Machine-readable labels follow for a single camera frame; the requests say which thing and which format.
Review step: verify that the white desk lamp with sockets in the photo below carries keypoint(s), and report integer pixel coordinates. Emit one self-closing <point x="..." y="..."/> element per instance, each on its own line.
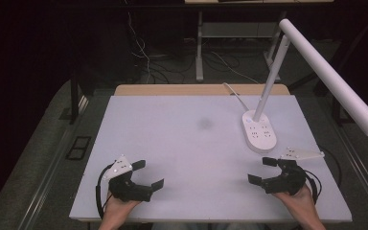
<point x="326" y="73"/>

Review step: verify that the white table cover board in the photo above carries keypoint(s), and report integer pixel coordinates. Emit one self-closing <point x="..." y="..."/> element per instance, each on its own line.
<point x="185" y="153"/>

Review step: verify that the grey metal table frame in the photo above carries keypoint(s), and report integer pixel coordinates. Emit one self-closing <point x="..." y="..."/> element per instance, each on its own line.
<point x="199" y="48"/>

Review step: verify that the person's right hand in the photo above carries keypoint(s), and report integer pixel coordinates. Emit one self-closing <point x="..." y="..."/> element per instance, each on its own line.
<point x="300" y="204"/>

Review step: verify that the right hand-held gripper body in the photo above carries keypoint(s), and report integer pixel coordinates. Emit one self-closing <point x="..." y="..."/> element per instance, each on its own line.
<point x="289" y="180"/>

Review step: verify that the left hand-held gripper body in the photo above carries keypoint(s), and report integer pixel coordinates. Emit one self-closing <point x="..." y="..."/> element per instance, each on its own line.
<point x="126" y="188"/>

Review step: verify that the black rectangular floor frame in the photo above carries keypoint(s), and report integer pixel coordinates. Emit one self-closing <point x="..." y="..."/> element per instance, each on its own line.
<point x="78" y="148"/>

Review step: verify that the dark metal stand post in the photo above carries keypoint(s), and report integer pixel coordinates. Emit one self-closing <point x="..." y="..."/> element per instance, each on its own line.
<point x="74" y="99"/>

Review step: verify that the person's left hand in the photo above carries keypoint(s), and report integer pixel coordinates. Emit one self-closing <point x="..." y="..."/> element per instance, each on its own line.
<point x="118" y="209"/>

